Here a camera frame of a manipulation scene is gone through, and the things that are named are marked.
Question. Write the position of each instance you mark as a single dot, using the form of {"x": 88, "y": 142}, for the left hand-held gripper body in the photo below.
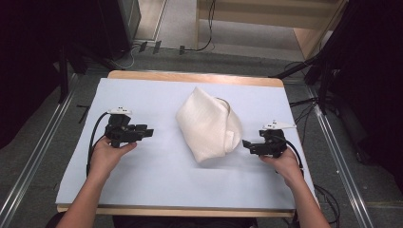
{"x": 122, "y": 131}

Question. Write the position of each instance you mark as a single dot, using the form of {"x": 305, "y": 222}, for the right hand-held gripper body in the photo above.
{"x": 274, "y": 144}

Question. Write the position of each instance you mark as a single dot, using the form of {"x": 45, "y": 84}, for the white mesh laundry bag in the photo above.
{"x": 207, "y": 126}

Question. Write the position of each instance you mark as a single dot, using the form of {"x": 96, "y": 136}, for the person's right hand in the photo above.
{"x": 288, "y": 167}

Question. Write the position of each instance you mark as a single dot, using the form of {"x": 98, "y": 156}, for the person's left hand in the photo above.
{"x": 104, "y": 158}

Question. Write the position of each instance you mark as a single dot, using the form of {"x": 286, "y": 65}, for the light blue table mat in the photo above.
{"x": 142, "y": 177}

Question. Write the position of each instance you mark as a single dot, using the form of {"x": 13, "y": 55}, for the wooden table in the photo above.
{"x": 190, "y": 77}

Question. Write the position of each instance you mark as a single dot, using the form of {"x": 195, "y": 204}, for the black metal stand with legs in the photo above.
{"x": 323, "y": 72}

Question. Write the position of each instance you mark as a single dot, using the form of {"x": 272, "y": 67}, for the person's dark clothing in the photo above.
{"x": 183, "y": 222}

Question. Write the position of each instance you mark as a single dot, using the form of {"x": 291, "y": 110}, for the black cabinet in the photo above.
{"x": 118, "y": 25}

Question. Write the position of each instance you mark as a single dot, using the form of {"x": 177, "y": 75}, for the light wooden shelf unit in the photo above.
{"x": 269, "y": 19}

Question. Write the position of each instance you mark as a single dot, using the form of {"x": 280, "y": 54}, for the metal floor rail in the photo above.
{"x": 342, "y": 164}
{"x": 34, "y": 158}

